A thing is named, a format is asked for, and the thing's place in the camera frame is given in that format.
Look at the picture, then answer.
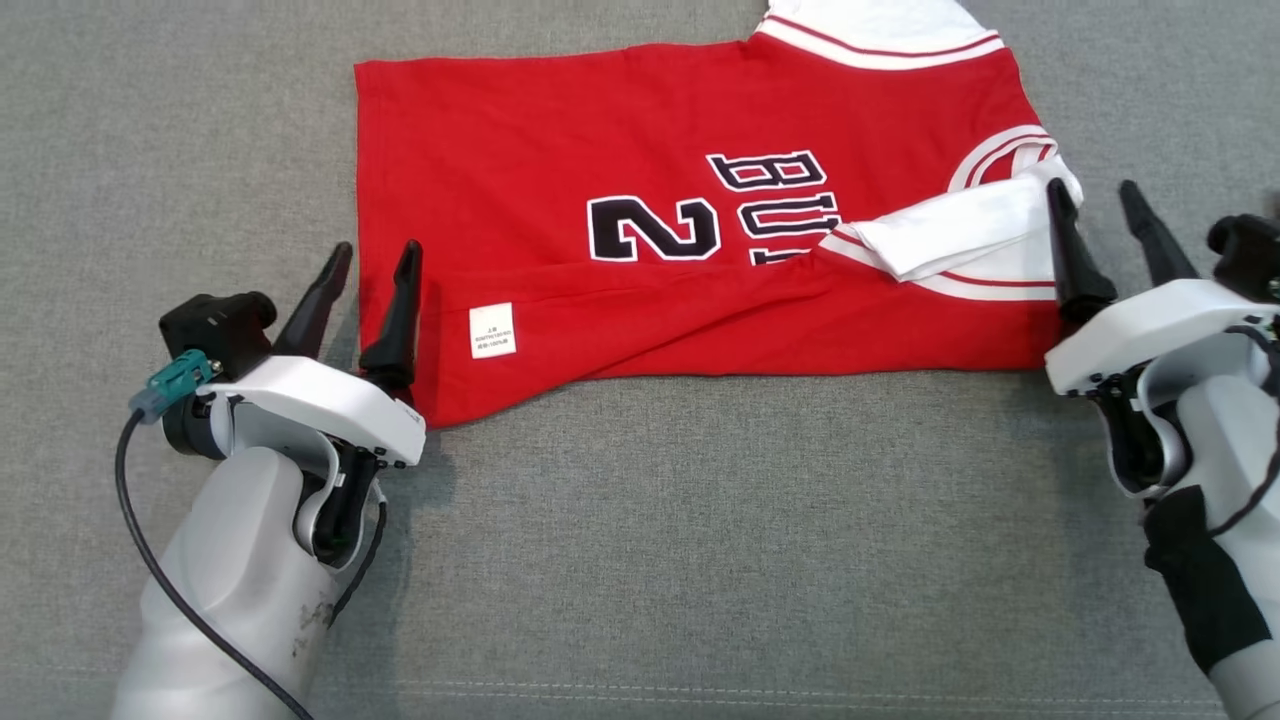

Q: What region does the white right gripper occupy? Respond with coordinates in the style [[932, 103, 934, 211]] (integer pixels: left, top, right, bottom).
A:
[[1043, 177, 1280, 400]]

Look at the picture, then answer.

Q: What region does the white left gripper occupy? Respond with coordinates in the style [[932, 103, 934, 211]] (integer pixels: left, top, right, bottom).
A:
[[195, 238, 429, 471]]

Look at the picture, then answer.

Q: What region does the red jersey with number 23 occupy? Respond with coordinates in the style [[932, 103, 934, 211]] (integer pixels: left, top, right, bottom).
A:
[[354, 0, 1087, 430]]

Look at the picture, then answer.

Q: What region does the teal left camera connector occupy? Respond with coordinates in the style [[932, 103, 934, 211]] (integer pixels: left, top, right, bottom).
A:
[[129, 349, 224, 424]]

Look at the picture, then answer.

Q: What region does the thin black left gripper cable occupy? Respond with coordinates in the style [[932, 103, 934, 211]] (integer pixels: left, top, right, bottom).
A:
[[328, 488, 389, 629]]

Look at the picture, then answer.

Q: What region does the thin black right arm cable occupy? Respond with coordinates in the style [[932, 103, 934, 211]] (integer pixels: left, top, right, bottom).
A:
[[1205, 320, 1280, 537]]

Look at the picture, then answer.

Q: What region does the black left camera cable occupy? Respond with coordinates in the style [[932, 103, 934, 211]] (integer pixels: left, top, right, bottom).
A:
[[114, 408, 317, 720]]

